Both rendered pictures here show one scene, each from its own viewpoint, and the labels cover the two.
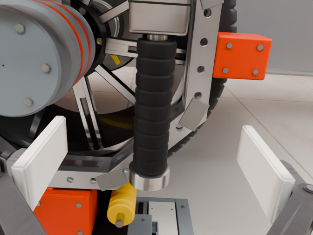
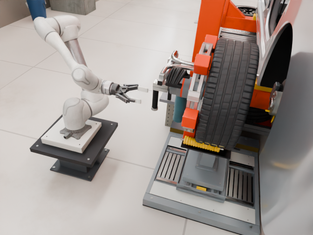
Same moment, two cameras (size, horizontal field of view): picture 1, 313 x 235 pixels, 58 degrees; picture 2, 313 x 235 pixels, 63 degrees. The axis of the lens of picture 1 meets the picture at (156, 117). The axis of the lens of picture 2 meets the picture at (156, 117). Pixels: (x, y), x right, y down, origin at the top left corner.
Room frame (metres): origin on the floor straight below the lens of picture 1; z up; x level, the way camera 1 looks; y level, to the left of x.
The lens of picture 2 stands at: (0.63, -1.25, 1.70)
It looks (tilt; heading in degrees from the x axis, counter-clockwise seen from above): 38 degrees down; 106
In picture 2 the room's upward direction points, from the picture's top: 5 degrees clockwise
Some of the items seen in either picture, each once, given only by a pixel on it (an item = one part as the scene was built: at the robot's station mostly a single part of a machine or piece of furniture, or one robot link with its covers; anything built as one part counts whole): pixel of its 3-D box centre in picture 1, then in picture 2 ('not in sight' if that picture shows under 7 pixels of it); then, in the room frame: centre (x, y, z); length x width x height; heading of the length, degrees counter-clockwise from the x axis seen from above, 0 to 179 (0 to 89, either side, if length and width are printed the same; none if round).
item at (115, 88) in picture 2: not in sight; (119, 90); (0.02, 0.00, 0.83); 0.09 x 0.08 x 0.07; 2
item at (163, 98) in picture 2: not in sight; (174, 90); (0.21, 0.78, 0.44); 0.43 x 0.17 x 0.03; 92
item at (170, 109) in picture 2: not in sight; (172, 107); (0.21, 0.81, 0.21); 0.10 x 0.10 x 0.42; 2
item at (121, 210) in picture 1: (125, 181); (201, 143); (0.59, 0.07, 0.51); 0.29 x 0.06 x 0.06; 2
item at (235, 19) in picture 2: not in sight; (245, 16); (0.70, 2.65, 0.69); 0.52 x 0.17 x 0.35; 2
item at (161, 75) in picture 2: not in sight; (179, 66); (0.37, 0.08, 1.03); 0.19 x 0.18 x 0.11; 2
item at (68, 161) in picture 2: not in sight; (78, 147); (-0.38, 0.02, 0.15); 0.50 x 0.50 x 0.30; 3
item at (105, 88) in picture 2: not in sight; (108, 87); (-0.05, -0.01, 0.83); 0.09 x 0.06 x 0.09; 92
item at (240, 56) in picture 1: (236, 55); (189, 118); (0.50, -0.13, 0.85); 0.09 x 0.08 x 0.07; 92
